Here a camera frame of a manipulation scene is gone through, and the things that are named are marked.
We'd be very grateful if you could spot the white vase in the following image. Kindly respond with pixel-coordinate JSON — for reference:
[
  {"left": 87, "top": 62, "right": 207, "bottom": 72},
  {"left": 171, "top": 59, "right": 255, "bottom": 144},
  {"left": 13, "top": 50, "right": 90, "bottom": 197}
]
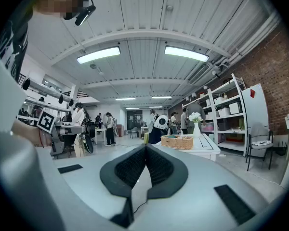
[{"left": 192, "top": 122, "right": 202, "bottom": 139}]

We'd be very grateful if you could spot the black head-worn camera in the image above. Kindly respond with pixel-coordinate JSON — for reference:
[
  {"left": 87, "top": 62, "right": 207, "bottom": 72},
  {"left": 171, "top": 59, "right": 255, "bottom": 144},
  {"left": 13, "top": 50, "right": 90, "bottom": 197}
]
[{"left": 63, "top": 0, "right": 96, "bottom": 26}]

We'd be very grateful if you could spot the white refrigerator with red tag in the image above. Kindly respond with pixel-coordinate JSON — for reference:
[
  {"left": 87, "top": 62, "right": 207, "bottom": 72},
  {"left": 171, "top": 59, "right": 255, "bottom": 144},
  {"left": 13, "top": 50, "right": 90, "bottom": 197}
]
[{"left": 240, "top": 83, "right": 270, "bottom": 158}]

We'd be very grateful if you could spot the grey chair with cushion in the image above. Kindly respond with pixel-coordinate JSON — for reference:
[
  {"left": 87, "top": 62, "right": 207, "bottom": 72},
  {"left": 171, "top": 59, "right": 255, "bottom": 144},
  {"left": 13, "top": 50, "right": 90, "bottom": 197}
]
[{"left": 245, "top": 123, "right": 275, "bottom": 172}]

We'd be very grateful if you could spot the small white table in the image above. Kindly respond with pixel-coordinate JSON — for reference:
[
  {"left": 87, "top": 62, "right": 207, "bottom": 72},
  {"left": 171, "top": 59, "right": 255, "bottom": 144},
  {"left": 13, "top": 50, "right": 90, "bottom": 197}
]
[{"left": 94, "top": 128, "right": 111, "bottom": 145}]

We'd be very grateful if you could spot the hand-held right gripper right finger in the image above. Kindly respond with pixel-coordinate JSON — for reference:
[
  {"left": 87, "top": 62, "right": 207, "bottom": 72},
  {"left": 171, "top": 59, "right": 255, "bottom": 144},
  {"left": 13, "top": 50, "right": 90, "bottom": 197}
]
[{"left": 145, "top": 143, "right": 189, "bottom": 201}]

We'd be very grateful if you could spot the wicker basket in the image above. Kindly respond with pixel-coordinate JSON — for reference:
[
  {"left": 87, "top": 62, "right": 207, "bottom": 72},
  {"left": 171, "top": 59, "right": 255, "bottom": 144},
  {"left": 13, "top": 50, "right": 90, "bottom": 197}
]
[{"left": 160, "top": 134, "right": 194, "bottom": 150}]

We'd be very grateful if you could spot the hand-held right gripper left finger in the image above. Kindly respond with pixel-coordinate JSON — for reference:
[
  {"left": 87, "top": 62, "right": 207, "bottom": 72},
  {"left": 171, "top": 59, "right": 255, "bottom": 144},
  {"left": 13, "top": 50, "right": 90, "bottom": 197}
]
[{"left": 99, "top": 143, "right": 147, "bottom": 229}]

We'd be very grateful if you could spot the ceiling air conditioner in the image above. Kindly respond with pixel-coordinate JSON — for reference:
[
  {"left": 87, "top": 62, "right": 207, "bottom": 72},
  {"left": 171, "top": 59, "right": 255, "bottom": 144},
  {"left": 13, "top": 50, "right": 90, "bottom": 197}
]
[{"left": 187, "top": 63, "right": 211, "bottom": 86}]

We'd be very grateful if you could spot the person's black printed shirt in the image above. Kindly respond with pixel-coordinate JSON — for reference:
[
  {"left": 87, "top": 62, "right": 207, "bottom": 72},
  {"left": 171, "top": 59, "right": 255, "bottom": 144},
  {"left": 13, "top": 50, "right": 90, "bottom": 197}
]
[{"left": 0, "top": 7, "right": 30, "bottom": 83}]

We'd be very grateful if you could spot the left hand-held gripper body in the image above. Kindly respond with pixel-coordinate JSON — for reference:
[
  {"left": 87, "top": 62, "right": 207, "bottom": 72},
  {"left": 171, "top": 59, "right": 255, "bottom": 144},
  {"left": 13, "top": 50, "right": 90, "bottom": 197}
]
[{"left": 37, "top": 109, "right": 75, "bottom": 157}]

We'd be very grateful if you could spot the white metal shelving unit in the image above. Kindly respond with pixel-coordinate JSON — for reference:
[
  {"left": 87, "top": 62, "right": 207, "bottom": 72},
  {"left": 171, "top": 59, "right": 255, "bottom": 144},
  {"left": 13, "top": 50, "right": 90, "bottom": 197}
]
[{"left": 182, "top": 73, "right": 248, "bottom": 157}]

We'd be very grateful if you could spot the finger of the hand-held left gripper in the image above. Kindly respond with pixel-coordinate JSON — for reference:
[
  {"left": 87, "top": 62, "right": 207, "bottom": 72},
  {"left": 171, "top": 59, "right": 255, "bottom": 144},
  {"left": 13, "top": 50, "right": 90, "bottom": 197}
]
[{"left": 61, "top": 126, "right": 85, "bottom": 135}]

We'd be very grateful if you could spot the large white storage box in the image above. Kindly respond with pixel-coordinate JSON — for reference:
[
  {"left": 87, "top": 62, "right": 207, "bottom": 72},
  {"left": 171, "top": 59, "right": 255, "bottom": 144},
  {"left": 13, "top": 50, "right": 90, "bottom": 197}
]
[{"left": 228, "top": 102, "right": 243, "bottom": 115}]

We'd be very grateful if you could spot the person's left forearm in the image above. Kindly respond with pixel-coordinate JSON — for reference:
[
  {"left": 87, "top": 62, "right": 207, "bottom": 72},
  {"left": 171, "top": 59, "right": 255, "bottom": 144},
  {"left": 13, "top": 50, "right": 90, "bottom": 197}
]
[{"left": 11, "top": 119, "right": 53, "bottom": 148}]

